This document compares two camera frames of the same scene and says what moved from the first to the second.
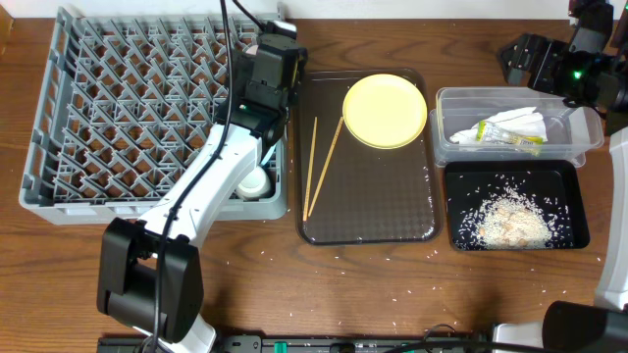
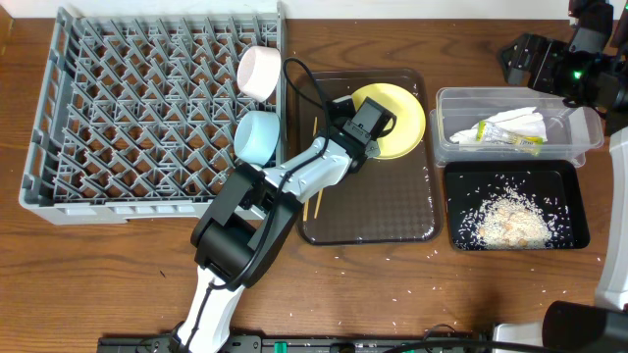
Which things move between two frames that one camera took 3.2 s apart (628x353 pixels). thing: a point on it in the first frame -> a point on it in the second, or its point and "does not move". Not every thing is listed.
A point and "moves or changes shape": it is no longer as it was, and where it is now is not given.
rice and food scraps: x=513 y=218 does not move
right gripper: x=552 y=54 does not move
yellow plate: x=385 y=111 moves or changes shape
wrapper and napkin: x=523 y=129 does not move
